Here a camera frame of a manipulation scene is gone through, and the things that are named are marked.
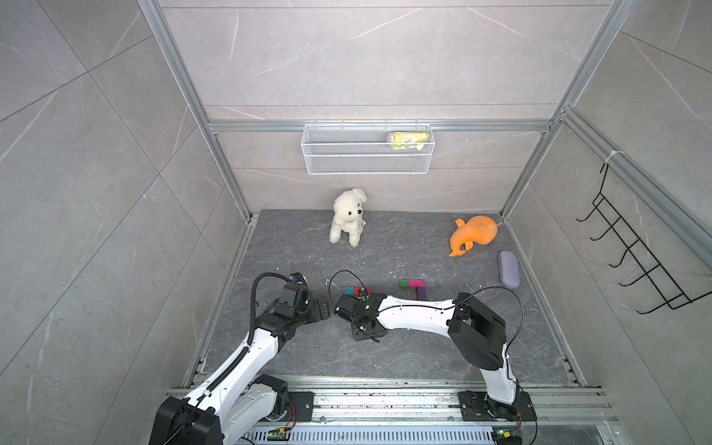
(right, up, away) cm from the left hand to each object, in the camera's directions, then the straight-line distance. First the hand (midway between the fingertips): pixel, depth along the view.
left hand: (317, 301), depth 85 cm
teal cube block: (+10, +1, +10) cm, 14 cm away
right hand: (+15, -11, +2) cm, 18 cm away
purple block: (+35, 0, +10) cm, 37 cm away
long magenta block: (+33, +3, +13) cm, 36 cm away
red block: (+16, +1, +15) cm, 22 cm away
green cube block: (+29, +3, +12) cm, 32 cm away
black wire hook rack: (+82, +12, -23) cm, 86 cm away
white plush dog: (+9, +28, +12) cm, 32 cm away
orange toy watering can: (+60, +23, +22) cm, 68 cm away
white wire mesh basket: (+16, +53, +15) cm, 57 cm away
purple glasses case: (+68, +8, +13) cm, 69 cm away
